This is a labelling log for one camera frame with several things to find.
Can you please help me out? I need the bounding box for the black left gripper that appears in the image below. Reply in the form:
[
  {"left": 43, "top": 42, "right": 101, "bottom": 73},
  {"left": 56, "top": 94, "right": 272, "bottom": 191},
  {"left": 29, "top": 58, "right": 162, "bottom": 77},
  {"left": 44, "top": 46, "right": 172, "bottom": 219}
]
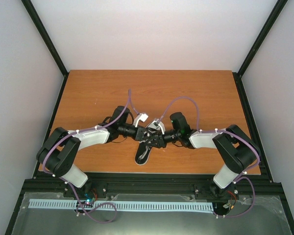
[{"left": 120, "top": 124, "right": 153, "bottom": 142}]

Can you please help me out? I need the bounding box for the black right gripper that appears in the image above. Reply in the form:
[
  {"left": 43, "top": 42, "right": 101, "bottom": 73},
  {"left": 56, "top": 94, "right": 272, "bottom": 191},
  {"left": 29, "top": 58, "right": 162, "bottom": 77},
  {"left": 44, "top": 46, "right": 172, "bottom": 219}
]
[{"left": 145, "top": 129, "right": 181, "bottom": 148}]

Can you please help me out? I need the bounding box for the black white canvas sneaker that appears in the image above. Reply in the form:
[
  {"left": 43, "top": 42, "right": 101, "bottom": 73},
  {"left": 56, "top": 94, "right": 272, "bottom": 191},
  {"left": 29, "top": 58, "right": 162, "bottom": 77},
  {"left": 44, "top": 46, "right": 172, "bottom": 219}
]
[{"left": 134, "top": 119, "right": 166, "bottom": 166}]

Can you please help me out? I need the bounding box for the white shoelace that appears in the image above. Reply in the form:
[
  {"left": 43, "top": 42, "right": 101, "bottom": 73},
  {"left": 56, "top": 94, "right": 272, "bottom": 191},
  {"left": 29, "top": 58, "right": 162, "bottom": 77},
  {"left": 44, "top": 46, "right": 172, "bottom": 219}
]
[{"left": 140, "top": 127, "right": 160, "bottom": 160}]

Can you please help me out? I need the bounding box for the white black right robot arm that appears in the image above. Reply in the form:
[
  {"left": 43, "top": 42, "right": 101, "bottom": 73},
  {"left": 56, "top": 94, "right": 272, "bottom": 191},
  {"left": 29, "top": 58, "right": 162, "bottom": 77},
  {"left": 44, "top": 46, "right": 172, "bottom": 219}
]
[{"left": 144, "top": 112, "right": 260, "bottom": 198}]

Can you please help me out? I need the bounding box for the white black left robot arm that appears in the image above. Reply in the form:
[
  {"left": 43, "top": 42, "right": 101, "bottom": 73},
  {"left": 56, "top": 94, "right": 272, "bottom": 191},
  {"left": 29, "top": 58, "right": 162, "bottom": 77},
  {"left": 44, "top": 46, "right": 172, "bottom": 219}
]
[{"left": 36, "top": 106, "right": 161, "bottom": 197}]

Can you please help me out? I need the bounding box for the circuit board with green led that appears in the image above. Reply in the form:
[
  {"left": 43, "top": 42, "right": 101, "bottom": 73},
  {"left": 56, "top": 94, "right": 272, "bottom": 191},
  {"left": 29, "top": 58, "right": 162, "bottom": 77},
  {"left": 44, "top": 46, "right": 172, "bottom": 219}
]
[{"left": 77, "top": 188, "right": 98, "bottom": 207}]

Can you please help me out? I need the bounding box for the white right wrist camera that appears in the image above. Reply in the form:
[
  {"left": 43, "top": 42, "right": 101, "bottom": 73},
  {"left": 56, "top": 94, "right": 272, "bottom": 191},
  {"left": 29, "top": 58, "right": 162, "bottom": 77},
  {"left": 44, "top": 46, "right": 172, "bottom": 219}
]
[{"left": 151, "top": 118, "right": 165, "bottom": 134}]

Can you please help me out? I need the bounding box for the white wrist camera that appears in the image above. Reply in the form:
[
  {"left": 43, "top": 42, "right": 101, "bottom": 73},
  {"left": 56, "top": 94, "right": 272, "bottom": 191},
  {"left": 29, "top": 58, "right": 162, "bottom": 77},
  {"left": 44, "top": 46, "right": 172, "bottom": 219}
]
[
  {"left": 151, "top": 118, "right": 165, "bottom": 134},
  {"left": 133, "top": 113, "right": 148, "bottom": 128}
]

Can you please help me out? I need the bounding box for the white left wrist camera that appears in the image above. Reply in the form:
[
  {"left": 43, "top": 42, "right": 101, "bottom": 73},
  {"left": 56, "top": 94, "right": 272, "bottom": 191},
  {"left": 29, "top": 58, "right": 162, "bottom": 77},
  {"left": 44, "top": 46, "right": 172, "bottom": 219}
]
[{"left": 133, "top": 113, "right": 148, "bottom": 128}]

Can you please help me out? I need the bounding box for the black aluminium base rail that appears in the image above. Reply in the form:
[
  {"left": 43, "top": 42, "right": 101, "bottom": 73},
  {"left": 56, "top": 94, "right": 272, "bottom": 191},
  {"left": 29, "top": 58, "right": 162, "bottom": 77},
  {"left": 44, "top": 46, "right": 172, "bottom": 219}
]
[{"left": 21, "top": 171, "right": 284, "bottom": 204}]

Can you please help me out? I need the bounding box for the light blue slotted cable duct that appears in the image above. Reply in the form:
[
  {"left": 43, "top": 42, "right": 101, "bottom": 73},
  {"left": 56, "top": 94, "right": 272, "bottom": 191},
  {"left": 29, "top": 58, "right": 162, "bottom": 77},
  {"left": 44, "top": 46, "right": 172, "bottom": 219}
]
[{"left": 28, "top": 199, "right": 214, "bottom": 213}]

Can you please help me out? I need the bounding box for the black left frame post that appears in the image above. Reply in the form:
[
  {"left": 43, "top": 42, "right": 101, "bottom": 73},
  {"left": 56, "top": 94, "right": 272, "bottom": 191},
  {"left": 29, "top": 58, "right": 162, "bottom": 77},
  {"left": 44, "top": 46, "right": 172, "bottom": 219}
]
[{"left": 21, "top": 0, "right": 70, "bottom": 77}]

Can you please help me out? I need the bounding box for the black frame post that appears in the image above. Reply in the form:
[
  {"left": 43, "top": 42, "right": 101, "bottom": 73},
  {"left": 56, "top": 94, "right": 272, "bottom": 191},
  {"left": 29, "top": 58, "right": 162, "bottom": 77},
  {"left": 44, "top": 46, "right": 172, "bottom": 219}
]
[
  {"left": 21, "top": 0, "right": 70, "bottom": 77},
  {"left": 236, "top": 0, "right": 289, "bottom": 76}
]

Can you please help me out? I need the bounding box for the black right frame post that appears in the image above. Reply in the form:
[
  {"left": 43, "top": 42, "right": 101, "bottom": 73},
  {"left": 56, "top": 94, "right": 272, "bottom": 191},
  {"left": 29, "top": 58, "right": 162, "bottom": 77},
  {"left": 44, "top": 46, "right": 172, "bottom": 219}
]
[{"left": 236, "top": 0, "right": 289, "bottom": 76}]

